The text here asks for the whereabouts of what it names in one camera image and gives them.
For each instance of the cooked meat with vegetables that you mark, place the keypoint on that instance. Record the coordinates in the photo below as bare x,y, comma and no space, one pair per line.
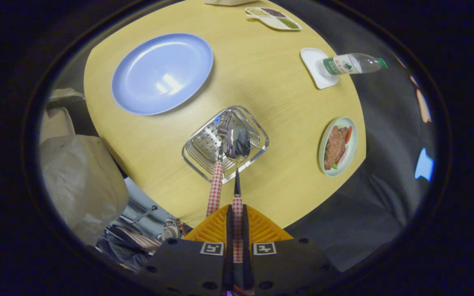
335,146

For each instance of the blue round plate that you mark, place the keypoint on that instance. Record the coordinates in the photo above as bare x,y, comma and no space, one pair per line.
163,74

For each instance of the white divided bean dish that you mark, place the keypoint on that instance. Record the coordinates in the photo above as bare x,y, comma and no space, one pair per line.
276,22

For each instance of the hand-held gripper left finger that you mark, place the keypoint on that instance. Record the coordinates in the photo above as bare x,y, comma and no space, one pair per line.
229,230

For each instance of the white square coaster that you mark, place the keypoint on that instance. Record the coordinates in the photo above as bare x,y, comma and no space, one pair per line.
313,57

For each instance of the beige crumpled bag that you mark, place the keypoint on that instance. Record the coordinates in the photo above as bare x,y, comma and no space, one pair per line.
84,181

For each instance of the person's shoe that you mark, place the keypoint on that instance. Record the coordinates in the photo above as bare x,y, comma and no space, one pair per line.
170,230

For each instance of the metal drain basket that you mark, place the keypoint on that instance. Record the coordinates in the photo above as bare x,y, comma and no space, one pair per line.
202,144

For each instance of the pale green food plate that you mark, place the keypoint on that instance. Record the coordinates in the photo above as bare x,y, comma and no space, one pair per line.
352,150

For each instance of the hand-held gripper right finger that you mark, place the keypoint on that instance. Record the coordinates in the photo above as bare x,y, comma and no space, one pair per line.
245,230

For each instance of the cream toaster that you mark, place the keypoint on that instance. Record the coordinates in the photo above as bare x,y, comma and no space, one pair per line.
228,2

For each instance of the clear green-cap water bottle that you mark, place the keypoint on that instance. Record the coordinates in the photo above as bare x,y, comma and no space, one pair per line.
344,64

